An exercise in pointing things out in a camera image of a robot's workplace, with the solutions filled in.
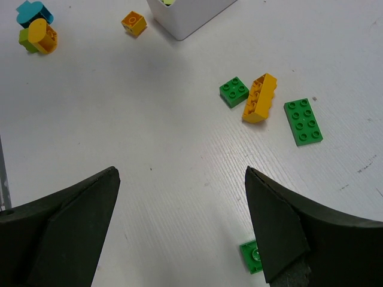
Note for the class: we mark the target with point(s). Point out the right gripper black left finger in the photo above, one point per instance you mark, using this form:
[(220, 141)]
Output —
[(57, 240)]

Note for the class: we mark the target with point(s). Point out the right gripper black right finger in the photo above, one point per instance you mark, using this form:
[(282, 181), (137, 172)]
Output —
[(304, 243)]

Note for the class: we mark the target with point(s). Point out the green lego brick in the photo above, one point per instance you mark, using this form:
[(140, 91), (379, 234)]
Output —
[(303, 124), (251, 256)]

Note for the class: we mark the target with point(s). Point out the green lego brick top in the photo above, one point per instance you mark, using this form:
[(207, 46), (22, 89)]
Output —
[(303, 124)]

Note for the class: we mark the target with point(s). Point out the orange 2x3 lego brick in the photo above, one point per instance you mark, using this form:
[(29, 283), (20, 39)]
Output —
[(260, 98)]

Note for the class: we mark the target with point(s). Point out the small green lego pile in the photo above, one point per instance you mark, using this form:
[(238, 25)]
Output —
[(234, 92)]

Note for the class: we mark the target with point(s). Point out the yellow heart lego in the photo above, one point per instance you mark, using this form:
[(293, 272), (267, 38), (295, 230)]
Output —
[(38, 37)]

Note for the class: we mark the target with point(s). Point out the blue heart lego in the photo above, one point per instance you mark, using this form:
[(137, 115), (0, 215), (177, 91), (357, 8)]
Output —
[(30, 11)]

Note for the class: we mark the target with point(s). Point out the orange small lego brick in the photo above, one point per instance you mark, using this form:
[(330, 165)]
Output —
[(134, 23)]

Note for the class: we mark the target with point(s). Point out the right white divided container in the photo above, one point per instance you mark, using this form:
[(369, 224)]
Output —
[(184, 17)]

